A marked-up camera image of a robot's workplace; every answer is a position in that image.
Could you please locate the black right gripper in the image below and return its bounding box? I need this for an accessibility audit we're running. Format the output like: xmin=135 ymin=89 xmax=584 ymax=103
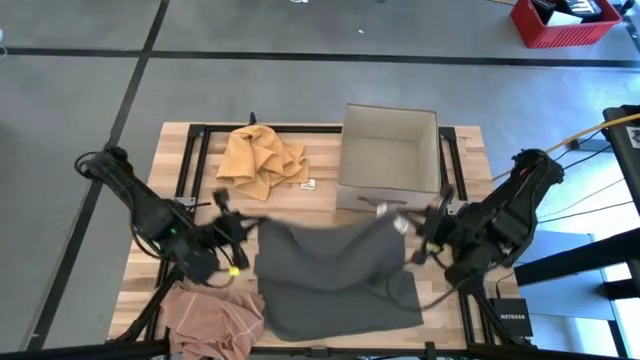
xmin=387 ymin=184 xmax=459 ymax=266

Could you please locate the black metal stand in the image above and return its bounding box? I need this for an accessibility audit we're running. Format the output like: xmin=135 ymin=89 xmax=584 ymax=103
xmin=513 ymin=103 xmax=640 ymax=301

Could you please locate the yellow cable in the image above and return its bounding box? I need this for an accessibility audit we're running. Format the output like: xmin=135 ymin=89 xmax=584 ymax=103
xmin=492 ymin=113 xmax=640 ymax=181

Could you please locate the pink towel with white lines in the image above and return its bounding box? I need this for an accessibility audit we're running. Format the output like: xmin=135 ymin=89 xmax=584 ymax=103
xmin=160 ymin=280 xmax=266 ymax=360

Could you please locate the grey power strip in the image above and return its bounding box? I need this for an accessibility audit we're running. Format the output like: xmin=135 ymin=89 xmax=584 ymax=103
xmin=569 ymin=138 xmax=614 ymax=153

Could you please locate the beige fabric storage box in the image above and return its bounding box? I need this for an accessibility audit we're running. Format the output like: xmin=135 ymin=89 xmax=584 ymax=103
xmin=335 ymin=103 xmax=444 ymax=212

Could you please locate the dark grey towel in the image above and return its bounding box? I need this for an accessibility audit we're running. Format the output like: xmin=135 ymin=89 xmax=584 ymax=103
xmin=253 ymin=212 xmax=425 ymax=343

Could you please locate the red plastic crate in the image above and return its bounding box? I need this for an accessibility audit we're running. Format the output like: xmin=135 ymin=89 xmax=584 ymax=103
xmin=509 ymin=0 xmax=624 ymax=50

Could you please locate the black Netgear network switch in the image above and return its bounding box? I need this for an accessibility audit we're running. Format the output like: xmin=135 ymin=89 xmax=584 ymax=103
xmin=488 ymin=298 xmax=534 ymax=339

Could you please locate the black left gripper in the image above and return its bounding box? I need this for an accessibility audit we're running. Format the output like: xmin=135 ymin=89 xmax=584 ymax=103
xmin=197 ymin=187 xmax=266 ymax=271

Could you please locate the yellow towel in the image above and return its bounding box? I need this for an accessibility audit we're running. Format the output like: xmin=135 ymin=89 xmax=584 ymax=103
xmin=215 ymin=124 xmax=310 ymax=202

